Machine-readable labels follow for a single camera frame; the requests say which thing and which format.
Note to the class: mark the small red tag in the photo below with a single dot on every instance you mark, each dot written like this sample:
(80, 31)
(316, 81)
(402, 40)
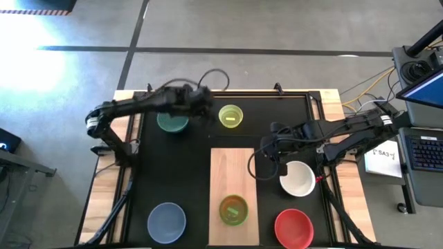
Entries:
(320, 179)

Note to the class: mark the white bowl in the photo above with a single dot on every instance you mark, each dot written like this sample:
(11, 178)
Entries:
(299, 181)

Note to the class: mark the computer monitor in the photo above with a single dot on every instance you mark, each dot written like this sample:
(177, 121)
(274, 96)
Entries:
(425, 91)

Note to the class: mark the teal bowl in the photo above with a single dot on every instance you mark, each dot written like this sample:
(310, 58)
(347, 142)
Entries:
(171, 125)

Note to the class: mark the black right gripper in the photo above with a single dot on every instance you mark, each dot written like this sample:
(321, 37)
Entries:
(280, 147)

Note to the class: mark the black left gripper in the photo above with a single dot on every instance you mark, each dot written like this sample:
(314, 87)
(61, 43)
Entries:
(194, 97)

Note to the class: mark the translucent yellow plastic bowl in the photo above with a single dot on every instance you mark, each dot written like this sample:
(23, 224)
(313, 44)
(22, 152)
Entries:
(225, 114)

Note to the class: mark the black table clamp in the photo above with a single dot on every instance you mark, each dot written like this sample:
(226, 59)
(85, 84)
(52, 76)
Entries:
(278, 88)
(149, 88)

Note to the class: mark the blue-grey bowl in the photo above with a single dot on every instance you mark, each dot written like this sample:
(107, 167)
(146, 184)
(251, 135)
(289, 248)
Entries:
(166, 223)

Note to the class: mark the black power strip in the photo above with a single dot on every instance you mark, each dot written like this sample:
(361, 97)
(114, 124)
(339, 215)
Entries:
(387, 105)

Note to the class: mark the black electronic device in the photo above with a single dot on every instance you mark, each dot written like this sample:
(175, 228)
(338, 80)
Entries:
(8, 140)

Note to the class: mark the translucent green plastic bowl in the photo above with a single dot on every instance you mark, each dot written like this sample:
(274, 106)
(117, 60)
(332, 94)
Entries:
(228, 216)

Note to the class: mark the black table mat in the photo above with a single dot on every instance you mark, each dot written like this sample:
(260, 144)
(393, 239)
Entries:
(173, 173)

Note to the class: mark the black mat with striped edge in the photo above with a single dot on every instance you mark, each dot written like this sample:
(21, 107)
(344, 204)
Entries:
(52, 5)

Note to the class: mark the red bowl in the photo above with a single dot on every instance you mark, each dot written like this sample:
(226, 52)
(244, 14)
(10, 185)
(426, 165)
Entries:
(294, 230)

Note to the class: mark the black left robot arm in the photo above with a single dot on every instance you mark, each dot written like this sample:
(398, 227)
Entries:
(138, 103)

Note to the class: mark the grey workstation cart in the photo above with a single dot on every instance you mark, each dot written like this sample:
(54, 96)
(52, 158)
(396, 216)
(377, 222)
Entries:
(429, 190)

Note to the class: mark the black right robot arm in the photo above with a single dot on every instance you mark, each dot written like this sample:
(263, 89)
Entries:
(349, 126)

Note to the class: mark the black pole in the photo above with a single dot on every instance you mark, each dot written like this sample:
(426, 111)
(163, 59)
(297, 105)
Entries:
(425, 39)

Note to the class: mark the dark grey side table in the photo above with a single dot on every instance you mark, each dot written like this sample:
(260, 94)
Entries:
(38, 167)

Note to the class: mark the cart caster wheel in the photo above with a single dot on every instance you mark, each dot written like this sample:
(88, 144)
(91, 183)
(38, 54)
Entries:
(401, 207)

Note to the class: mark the white paper sign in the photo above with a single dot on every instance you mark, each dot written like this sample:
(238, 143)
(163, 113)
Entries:
(380, 166)

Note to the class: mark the black round device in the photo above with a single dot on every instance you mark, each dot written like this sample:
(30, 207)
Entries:
(417, 71)

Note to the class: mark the black keyboard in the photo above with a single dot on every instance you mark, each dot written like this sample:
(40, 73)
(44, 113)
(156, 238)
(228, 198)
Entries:
(427, 154)

